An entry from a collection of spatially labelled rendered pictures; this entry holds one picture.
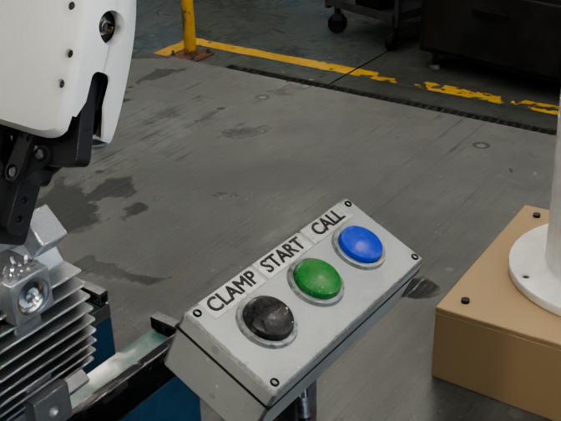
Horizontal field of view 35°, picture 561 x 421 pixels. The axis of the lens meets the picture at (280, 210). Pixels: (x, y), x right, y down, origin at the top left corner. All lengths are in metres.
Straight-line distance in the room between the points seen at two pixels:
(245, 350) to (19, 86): 0.21
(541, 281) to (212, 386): 0.45
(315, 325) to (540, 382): 0.37
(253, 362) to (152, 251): 0.64
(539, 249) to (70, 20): 0.57
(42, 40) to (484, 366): 0.52
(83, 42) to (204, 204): 0.71
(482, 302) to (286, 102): 0.79
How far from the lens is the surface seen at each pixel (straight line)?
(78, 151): 0.54
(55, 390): 0.61
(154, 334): 0.76
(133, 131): 1.48
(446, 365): 0.89
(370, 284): 0.56
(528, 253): 0.93
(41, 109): 0.54
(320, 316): 0.53
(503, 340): 0.84
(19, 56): 0.56
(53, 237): 0.59
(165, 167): 1.34
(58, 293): 0.60
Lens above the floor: 1.36
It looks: 28 degrees down
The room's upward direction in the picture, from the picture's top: 1 degrees counter-clockwise
